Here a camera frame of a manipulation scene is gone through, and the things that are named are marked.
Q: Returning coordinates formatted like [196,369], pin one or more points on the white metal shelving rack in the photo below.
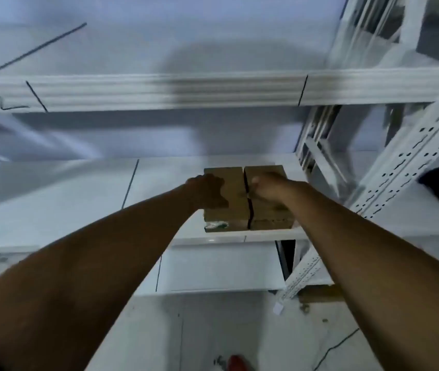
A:
[188,92]

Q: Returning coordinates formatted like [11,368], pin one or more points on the person's right forearm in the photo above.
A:
[389,285]

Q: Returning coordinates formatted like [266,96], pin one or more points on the white perforated shelf upright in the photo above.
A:
[405,162]

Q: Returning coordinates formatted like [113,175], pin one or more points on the person's left hand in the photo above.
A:
[208,193]

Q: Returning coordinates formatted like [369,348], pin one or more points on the person's right fingers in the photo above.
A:
[259,184]

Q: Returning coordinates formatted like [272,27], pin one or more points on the person's left forearm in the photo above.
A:
[88,278]

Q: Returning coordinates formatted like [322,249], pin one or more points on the red object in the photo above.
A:
[237,362]

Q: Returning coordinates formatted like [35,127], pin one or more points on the person's right hand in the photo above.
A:
[269,189]

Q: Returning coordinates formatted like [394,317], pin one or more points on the brown cardboard box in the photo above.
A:
[269,216]
[235,200]

